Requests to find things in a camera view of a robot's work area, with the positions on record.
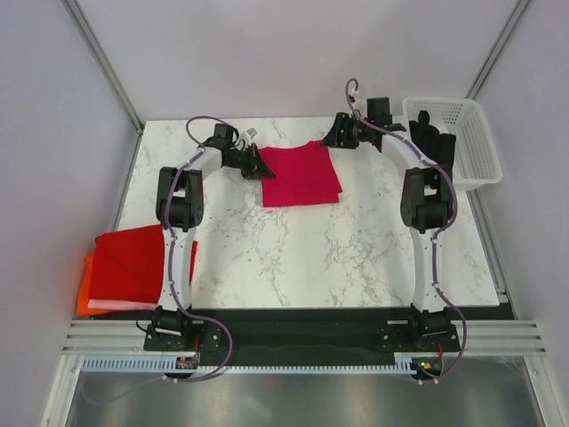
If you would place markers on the orange folded t shirt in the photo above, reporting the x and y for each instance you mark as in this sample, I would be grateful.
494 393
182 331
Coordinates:
83 306

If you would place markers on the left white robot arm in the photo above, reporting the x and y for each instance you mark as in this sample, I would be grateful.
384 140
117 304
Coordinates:
180 210

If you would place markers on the magenta t shirt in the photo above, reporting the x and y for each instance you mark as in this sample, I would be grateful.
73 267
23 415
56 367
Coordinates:
304 176

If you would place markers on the aluminium frame rail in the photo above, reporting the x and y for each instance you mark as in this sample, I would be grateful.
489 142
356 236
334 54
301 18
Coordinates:
477 337

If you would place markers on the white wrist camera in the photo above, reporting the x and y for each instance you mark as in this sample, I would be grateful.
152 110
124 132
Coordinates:
356 100
249 134

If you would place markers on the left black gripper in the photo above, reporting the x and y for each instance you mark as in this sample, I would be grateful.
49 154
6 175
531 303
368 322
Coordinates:
260 170

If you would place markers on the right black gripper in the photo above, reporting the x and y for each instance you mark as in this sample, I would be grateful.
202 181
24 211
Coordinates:
334 139

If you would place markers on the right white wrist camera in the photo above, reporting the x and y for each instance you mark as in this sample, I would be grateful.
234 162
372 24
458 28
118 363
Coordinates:
356 100

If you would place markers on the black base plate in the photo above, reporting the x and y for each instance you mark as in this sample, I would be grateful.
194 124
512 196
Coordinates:
383 329

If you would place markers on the white plastic basket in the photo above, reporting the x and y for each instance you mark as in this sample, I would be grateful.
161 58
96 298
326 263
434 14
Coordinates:
476 161

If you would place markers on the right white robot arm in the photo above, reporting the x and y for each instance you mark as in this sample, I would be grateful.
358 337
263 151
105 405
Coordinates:
428 204

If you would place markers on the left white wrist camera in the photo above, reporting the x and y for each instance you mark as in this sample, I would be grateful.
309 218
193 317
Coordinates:
249 134

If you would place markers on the red folded t shirt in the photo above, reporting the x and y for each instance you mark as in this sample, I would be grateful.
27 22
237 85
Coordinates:
142 269

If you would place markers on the white slotted cable duct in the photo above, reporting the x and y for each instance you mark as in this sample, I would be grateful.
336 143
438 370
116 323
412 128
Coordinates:
279 362

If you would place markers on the black t shirt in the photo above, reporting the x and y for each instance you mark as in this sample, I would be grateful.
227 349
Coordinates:
439 147

